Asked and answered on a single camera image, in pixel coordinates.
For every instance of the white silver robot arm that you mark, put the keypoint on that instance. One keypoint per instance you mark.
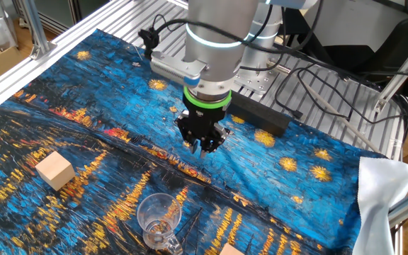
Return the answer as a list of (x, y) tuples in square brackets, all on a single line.
[(218, 35)]

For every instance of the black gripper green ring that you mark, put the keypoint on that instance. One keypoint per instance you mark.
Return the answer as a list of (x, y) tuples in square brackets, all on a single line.
[(207, 117)]

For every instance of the starry night painted cloth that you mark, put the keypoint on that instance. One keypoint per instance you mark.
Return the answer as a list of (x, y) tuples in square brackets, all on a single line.
[(278, 184)]

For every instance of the black foam block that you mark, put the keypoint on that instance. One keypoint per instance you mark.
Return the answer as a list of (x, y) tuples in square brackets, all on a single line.
[(260, 113)]

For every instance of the light wooden cube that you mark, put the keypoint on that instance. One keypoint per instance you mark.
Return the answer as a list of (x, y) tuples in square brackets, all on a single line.
[(230, 250), (55, 170)]

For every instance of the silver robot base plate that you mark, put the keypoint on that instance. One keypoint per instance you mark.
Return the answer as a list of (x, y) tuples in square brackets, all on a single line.
[(257, 83)]

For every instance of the white fabric sheet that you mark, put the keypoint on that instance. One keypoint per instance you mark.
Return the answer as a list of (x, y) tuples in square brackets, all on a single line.
[(381, 198)]

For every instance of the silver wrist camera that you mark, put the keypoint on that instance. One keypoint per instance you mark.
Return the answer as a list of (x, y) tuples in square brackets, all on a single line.
[(175, 69)]

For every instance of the thin white rod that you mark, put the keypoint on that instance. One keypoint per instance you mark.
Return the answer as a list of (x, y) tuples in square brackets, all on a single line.
[(342, 118)]

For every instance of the black office chair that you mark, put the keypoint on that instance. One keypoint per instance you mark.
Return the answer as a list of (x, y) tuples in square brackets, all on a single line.
[(402, 46)]

